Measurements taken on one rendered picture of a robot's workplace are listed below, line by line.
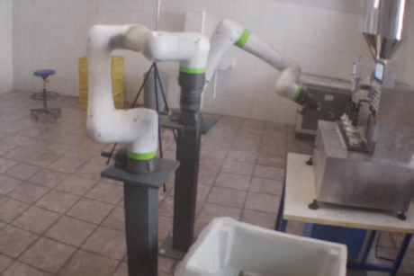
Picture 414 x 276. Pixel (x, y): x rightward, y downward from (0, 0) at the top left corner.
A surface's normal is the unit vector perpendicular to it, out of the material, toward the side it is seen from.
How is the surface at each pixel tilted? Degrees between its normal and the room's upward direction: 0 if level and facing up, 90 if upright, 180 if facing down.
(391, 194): 90
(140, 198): 90
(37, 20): 90
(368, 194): 90
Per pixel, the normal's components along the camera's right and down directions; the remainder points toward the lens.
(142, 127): 0.34, 0.31
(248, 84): -0.23, 0.31
